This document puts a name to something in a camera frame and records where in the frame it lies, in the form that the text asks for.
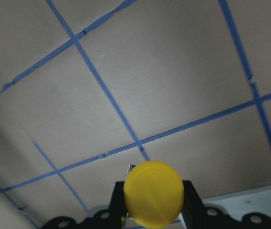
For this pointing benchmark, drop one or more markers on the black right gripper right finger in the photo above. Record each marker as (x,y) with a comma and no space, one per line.
(193,211)

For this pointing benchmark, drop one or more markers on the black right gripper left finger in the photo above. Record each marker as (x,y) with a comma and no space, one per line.
(117,208)

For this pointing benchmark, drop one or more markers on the yellow push button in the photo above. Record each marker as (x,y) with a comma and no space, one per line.
(154,194)

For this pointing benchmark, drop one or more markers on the brown paper table cover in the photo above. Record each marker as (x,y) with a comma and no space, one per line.
(88,87)

